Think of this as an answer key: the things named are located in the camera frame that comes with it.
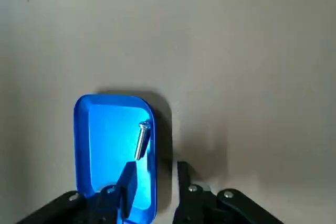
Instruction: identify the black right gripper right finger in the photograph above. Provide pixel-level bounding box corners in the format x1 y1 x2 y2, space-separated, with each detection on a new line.
172 161 286 224

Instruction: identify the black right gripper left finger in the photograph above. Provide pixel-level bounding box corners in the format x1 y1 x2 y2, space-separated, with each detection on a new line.
15 161 139 224

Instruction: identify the small blue parts tray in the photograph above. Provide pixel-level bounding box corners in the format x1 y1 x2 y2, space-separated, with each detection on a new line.
73 93 159 222

